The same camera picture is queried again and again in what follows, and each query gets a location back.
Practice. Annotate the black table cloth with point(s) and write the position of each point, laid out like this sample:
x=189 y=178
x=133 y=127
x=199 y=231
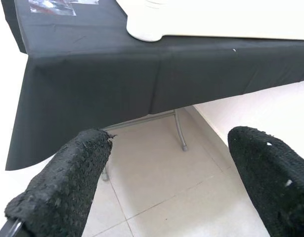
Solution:
x=92 y=86

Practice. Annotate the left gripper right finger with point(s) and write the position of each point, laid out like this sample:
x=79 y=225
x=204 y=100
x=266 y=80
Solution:
x=273 y=185

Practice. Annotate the clear tape patch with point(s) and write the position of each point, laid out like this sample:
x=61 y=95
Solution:
x=53 y=8

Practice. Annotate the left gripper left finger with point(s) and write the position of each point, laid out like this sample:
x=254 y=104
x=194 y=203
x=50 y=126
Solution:
x=62 y=185

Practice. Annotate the white plastic children table top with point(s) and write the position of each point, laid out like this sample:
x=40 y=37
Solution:
x=216 y=19

